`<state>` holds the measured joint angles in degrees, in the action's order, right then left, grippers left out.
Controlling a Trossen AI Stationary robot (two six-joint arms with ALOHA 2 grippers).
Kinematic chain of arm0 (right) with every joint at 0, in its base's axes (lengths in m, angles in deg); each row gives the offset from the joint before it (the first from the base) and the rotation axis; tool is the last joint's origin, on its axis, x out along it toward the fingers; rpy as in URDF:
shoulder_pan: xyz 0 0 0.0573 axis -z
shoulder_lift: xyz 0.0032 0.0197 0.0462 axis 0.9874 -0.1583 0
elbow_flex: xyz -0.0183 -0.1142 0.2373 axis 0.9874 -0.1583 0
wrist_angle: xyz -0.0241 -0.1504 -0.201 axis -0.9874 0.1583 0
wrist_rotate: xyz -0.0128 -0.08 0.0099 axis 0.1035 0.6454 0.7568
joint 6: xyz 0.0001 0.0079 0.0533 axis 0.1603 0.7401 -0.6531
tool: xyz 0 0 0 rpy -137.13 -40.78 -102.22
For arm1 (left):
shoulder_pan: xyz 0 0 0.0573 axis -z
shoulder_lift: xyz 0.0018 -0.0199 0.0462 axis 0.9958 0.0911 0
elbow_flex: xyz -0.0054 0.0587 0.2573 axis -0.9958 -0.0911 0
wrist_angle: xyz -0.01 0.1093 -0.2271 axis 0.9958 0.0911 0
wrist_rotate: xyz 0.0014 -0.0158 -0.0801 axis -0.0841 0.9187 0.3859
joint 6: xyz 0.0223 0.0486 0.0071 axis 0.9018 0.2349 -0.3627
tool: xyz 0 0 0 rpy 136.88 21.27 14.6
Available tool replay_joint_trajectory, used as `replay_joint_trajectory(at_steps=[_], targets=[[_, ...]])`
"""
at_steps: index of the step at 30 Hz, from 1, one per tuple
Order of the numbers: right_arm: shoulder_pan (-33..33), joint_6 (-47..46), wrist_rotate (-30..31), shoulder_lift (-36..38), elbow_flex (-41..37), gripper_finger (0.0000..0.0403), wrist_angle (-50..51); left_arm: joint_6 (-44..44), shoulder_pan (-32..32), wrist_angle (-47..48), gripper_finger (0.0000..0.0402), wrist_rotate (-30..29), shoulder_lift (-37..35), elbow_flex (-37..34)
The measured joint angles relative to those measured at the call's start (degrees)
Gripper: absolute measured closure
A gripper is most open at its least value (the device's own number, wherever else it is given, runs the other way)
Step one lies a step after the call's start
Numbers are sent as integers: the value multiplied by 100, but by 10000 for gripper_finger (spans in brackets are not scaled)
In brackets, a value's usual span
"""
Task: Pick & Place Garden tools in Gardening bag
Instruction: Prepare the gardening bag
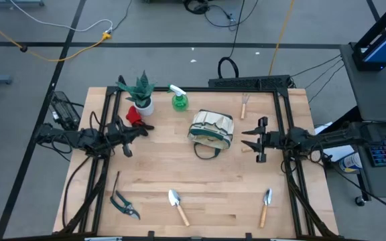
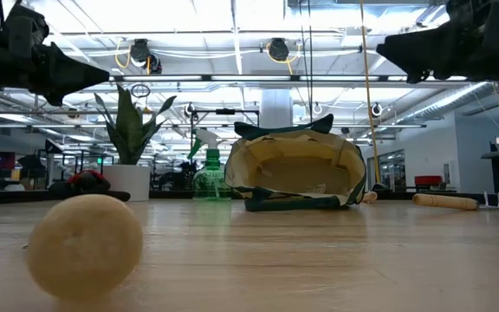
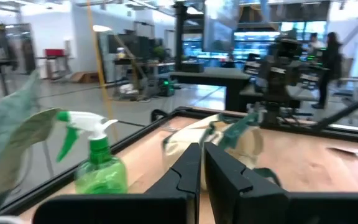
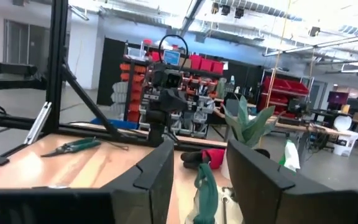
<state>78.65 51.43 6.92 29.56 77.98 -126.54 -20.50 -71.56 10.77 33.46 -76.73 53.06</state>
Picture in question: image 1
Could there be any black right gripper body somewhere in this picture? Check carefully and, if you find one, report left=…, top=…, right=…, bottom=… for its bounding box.
left=255, top=116, right=283, bottom=164

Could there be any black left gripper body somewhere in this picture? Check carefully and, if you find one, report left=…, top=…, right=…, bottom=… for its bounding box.
left=105, top=115, right=134, bottom=158

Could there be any red black gardening glove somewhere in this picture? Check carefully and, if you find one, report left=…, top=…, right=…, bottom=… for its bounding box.
left=125, top=105, right=155, bottom=131

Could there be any hand rake wooden handle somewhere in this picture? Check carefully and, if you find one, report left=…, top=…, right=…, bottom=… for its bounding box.
left=240, top=92, right=251, bottom=121

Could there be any beige green gardening bag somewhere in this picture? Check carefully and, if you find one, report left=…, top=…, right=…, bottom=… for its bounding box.
left=187, top=109, right=235, bottom=161

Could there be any green spray bottle white trigger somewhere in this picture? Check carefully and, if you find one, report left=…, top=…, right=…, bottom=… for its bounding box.
left=166, top=83, right=190, bottom=112

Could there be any narrow trowel wooden handle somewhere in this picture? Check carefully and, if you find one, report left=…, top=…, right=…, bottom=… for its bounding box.
left=259, top=187, right=273, bottom=229

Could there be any wide trowel wooden handle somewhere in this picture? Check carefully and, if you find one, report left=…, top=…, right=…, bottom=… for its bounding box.
left=168, top=189, right=191, bottom=228

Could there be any snake plant in white pot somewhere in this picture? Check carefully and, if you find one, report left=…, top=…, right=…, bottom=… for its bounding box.
left=115, top=70, right=156, bottom=117

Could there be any black perforated box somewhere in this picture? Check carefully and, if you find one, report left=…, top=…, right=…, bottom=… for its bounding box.
left=208, top=74, right=293, bottom=90

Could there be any white paper sheet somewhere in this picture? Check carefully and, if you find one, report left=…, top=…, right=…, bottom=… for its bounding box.
left=313, top=122, right=357, bottom=163

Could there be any white blue can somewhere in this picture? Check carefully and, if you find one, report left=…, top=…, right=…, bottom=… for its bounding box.
left=338, top=152, right=363, bottom=174

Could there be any grey desk cart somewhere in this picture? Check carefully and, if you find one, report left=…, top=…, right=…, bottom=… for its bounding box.
left=339, top=42, right=386, bottom=207

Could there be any black wire mesh box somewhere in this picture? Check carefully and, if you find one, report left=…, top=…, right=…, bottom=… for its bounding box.
left=48, top=90, right=82, bottom=132

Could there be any black coiled cable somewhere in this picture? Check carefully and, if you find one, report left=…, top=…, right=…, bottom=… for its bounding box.
left=216, top=0, right=246, bottom=80

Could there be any thin black cable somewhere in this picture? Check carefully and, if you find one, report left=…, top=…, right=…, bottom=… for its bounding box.
left=289, top=54, right=343, bottom=78
left=308, top=64, right=345, bottom=104
left=305, top=59, right=344, bottom=90

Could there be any yellow floor extension cable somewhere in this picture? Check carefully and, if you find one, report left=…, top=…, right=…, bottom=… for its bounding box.
left=0, top=11, right=113, bottom=63

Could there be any yellow hanging cord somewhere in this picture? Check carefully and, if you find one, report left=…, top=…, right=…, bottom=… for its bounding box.
left=268, top=0, right=296, bottom=76

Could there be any black floor cable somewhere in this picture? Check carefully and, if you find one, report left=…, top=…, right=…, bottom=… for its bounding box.
left=323, top=157, right=386, bottom=218

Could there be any white floor cable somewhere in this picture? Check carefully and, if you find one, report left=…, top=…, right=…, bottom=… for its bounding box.
left=10, top=0, right=114, bottom=33

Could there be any black cable bundle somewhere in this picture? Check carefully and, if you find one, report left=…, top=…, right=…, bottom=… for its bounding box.
left=182, top=0, right=261, bottom=31

